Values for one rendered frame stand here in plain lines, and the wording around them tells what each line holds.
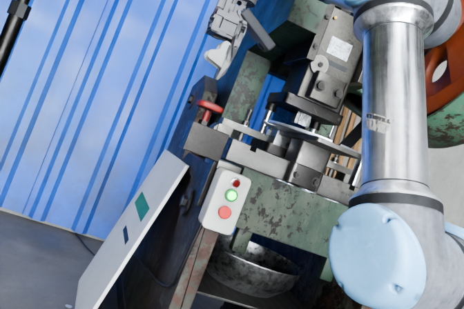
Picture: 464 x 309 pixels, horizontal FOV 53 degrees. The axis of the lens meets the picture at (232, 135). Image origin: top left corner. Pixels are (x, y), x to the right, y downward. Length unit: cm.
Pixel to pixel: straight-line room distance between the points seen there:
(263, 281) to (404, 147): 80
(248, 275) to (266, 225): 18
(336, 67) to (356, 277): 92
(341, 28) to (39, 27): 155
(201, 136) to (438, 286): 67
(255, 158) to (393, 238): 75
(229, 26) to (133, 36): 139
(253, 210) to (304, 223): 14
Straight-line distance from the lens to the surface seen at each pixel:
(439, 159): 324
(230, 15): 114
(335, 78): 139
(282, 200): 121
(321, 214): 126
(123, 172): 249
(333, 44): 143
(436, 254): 60
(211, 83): 171
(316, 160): 130
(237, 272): 133
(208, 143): 111
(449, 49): 168
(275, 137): 139
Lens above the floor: 67
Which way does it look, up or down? 2 degrees up
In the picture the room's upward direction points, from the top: 21 degrees clockwise
